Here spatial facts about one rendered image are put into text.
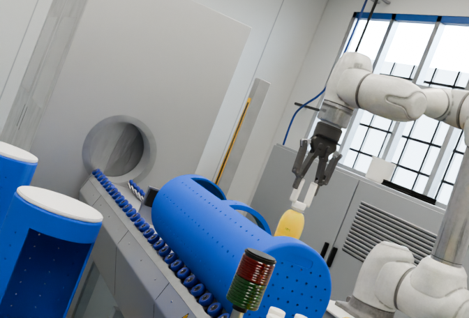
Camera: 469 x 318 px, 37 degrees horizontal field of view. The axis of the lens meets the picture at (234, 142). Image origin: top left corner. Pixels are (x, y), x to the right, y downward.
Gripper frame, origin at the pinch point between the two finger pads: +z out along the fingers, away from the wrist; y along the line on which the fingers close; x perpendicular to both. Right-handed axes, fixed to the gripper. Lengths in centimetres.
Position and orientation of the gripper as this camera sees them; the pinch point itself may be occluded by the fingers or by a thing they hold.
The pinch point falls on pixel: (303, 192)
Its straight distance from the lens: 197.8
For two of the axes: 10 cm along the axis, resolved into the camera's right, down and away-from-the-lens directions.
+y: -8.6, -3.3, -3.8
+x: 3.4, 1.6, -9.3
